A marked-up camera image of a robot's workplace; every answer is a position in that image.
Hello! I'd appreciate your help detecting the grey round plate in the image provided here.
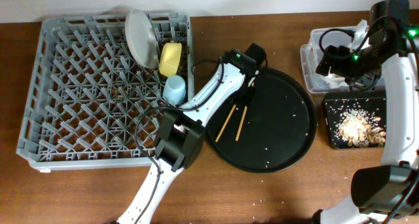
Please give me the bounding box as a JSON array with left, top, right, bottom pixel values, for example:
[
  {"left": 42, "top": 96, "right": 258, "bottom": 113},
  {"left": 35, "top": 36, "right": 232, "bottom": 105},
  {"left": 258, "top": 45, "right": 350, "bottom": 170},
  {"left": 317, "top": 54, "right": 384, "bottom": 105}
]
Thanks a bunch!
[{"left": 124, "top": 9, "right": 158, "bottom": 69}]

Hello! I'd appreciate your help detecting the round black tray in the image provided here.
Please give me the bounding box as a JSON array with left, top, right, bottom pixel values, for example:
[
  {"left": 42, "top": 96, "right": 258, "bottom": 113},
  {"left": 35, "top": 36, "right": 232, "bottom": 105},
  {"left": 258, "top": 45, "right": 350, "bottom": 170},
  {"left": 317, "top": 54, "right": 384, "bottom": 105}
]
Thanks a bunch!
[{"left": 206, "top": 69, "right": 317, "bottom": 173}]

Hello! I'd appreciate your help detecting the yellow bowl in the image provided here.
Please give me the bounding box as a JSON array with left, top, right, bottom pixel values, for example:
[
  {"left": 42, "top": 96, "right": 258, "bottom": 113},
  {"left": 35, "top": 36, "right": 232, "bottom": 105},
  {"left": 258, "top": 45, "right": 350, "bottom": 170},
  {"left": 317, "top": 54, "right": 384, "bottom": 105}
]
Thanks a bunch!
[{"left": 158, "top": 43, "right": 182, "bottom": 77}]

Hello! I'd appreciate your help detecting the clear plastic bin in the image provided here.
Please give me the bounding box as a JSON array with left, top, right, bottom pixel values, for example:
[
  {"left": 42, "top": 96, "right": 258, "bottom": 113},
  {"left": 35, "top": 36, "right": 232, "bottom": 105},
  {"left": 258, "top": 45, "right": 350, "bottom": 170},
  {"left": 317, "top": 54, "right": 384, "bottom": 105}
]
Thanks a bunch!
[{"left": 300, "top": 28, "right": 385, "bottom": 94}]

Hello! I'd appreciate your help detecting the blue plastic cup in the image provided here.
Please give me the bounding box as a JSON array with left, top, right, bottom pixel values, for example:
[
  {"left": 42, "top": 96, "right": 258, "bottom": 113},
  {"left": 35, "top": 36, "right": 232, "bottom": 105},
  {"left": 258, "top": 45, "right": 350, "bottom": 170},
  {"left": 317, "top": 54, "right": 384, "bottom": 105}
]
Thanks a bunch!
[{"left": 163, "top": 75, "right": 187, "bottom": 106}]

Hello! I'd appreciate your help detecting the grey dishwasher rack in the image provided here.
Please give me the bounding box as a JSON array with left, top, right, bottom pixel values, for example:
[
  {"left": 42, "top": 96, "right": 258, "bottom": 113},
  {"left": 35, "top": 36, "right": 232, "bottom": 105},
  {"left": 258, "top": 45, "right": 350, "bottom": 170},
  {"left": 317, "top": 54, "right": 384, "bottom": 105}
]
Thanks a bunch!
[{"left": 16, "top": 11, "right": 198, "bottom": 171}]

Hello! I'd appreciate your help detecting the crumpled white paper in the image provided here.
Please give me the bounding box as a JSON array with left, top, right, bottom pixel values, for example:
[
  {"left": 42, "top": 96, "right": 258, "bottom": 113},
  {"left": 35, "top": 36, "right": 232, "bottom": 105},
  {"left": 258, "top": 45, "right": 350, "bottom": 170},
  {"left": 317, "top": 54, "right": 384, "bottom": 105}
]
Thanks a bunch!
[{"left": 321, "top": 73, "right": 348, "bottom": 89}]

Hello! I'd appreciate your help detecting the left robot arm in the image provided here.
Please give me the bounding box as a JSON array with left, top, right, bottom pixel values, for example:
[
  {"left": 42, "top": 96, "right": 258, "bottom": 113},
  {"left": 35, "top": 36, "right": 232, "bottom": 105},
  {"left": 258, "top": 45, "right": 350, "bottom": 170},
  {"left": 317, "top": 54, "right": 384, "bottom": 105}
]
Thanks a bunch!
[{"left": 117, "top": 43, "right": 267, "bottom": 223}]

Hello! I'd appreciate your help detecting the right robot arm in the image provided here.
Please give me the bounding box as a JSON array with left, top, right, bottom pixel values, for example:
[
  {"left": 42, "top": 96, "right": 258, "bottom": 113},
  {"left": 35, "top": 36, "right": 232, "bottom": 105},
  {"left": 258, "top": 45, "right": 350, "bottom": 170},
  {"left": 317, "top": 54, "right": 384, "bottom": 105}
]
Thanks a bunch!
[{"left": 310, "top": 0, "right": 418, "bottom": 223}]

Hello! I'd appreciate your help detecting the pink plastic cup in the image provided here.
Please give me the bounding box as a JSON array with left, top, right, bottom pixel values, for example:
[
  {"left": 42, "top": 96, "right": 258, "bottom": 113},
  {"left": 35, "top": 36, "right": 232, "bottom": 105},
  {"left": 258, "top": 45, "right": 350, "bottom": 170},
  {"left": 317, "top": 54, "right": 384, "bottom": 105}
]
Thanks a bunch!
[{"left": 173, "top": 124, "right": 189, "bottom": 134}]

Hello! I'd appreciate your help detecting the rectangular black tray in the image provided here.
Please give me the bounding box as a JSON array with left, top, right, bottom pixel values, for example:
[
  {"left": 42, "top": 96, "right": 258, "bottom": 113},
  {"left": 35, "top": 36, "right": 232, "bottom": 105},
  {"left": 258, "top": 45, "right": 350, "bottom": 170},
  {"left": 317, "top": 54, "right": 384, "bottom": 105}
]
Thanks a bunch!
[{"left": 322, "top": 90, "right": 387, "bottom": 149}]

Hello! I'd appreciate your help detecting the wooden chopstick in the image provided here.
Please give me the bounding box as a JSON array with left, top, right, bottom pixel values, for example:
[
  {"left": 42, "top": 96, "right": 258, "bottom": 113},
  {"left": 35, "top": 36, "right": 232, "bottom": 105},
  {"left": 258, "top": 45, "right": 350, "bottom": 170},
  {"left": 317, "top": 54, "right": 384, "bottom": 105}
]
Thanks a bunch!
[
  {"left": 235, "top": 105, "right": 247, "bottom": 141},
  {"left": 215, "top": 104, "right": 236, "bottom": 143}
]

